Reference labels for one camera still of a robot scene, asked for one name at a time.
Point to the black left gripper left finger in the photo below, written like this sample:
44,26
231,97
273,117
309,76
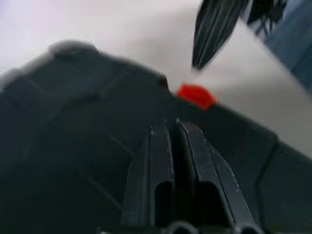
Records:
161,158

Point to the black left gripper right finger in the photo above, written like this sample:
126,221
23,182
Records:
207,165

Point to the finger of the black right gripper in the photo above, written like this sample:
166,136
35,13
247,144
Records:
212,31
265,12

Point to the black plastic toolbox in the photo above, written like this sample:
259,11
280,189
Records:
61,126

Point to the red plastic object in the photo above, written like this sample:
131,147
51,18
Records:
195,94

